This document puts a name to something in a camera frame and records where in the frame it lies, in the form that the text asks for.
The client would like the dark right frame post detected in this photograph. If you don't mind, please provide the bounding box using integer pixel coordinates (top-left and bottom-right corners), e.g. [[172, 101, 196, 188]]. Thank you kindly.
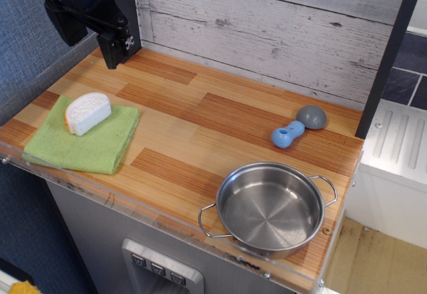
[[355, 0, 418, 139]]

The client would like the white ribbed toy appliance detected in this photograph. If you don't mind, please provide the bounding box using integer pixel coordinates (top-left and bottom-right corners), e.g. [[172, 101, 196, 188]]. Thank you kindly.
[[346, 100, 426, 248]]

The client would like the stainless steel two-handled pan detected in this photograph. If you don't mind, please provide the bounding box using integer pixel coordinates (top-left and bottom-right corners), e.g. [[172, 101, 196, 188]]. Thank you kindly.
[[212, 161, 338, 259]]

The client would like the white toy cheese wedge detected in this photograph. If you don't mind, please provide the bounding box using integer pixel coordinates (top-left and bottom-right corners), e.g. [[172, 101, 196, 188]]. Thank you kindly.
[[64, 93, 111, 136]]

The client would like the yellow object at bottom corner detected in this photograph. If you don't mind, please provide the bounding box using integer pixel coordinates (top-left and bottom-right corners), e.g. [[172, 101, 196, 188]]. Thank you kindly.
[[8, 281, 41, 294]]

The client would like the grey toy dispenser panel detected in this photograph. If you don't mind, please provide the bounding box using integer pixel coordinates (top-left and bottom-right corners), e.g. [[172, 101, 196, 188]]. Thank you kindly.
[[121, 238, 205, 293]]

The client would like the blue and grey toy masher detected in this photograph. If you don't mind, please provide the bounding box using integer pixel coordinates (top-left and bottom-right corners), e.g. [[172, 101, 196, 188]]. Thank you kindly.
[[272, 105, 328, 149]]

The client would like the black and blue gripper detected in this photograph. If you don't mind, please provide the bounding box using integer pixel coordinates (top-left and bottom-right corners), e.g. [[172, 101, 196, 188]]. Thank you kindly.
[[44, 0, 134, 69]]

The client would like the clear acrylic front guard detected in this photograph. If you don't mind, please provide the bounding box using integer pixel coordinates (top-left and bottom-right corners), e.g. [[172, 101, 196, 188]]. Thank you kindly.
[[1, 143, 325, 293]]

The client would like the green folded cloth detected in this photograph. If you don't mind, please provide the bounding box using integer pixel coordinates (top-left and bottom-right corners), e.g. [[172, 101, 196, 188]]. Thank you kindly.
[[23, 95, 140, 175]]

